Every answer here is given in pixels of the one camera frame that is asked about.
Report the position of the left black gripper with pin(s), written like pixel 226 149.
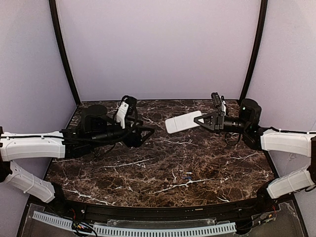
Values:
pixel 132 136

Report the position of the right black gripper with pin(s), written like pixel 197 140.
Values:
pixel 219 122

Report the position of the white remote control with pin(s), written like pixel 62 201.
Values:
pixel 182 122

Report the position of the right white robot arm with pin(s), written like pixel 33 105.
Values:
pixel 268 139

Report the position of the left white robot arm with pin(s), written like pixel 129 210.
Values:
pixel 95 129

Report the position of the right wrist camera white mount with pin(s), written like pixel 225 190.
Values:
pixel 219 103

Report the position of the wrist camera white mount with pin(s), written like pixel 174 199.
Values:
pixel 126 108
pixel 219 103

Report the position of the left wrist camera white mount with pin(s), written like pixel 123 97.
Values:
pixel 126 108

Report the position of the black front rail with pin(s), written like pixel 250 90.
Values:
pixel 239 210

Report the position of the white slotted cable duct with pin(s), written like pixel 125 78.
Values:
pixel 124 228

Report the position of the right black frame post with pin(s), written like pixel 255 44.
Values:
pixel 255 49

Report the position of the black frame post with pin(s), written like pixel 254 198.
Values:
pixel 255 49
pixel 62 51

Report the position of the left black frame post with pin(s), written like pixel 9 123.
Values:
pixel 62 51

